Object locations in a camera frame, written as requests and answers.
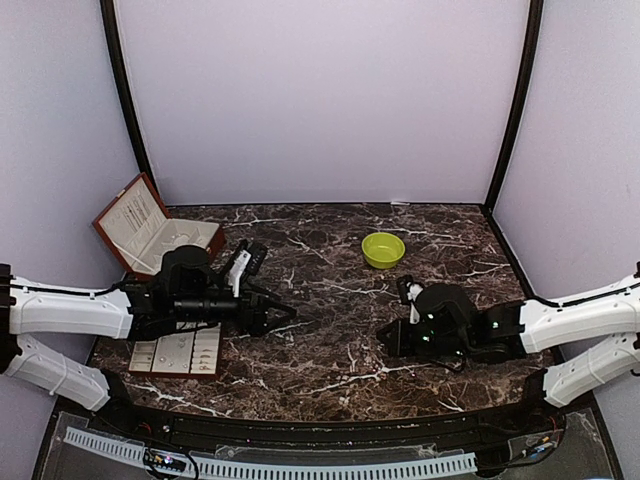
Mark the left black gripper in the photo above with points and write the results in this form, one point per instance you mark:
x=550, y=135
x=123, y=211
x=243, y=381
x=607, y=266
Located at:
x=255, y=324

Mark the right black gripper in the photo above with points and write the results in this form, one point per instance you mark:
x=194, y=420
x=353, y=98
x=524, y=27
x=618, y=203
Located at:
x=394, y=346

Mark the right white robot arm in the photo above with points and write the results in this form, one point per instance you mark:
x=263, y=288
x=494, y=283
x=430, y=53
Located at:
x=610, y=313

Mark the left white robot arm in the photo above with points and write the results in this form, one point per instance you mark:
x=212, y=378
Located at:
x=28, y=308

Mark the beige jewelry tray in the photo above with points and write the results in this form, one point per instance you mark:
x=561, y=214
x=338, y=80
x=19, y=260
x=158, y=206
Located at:
x=186, y=354

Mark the brown wooden jewelry box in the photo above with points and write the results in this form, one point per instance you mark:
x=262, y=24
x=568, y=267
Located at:
x=138, y=229

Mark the green plastic bowl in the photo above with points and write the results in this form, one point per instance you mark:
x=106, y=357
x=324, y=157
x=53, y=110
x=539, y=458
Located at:
x=382, y=250

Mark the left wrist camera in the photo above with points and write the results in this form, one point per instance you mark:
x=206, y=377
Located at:
x=246, y=261

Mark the black front rail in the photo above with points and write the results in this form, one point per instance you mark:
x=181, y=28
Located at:
x=342, y=412

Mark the white slotted cable duct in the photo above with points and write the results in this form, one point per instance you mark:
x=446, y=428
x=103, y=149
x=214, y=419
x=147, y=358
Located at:
x=243, y=463

